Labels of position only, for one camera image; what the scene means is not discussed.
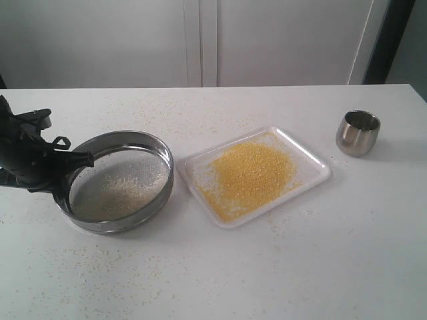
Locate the small steel cup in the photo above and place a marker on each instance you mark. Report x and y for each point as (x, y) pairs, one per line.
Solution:
(357, 133)

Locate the round steel mesh sieve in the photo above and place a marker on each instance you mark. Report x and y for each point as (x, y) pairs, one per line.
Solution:
(123, 154)

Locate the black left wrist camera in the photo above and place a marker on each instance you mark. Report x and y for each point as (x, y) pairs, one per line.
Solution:
(40, 119)

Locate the dark vertical post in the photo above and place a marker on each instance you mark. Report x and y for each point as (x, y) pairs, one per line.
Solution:
(388, 41)

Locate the white rice grains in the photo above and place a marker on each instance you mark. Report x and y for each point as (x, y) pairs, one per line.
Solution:
(106, 198)

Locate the yellow grain pile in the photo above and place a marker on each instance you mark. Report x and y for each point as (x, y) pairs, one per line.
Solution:
(247, 176)

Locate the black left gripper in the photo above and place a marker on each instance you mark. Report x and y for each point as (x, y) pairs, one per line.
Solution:
(30, 162)

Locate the white rectangular tray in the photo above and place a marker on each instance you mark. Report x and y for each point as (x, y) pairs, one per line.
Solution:
(312, 171)

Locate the white cabinet doors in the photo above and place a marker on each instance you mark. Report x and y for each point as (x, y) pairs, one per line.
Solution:
(67, 44)

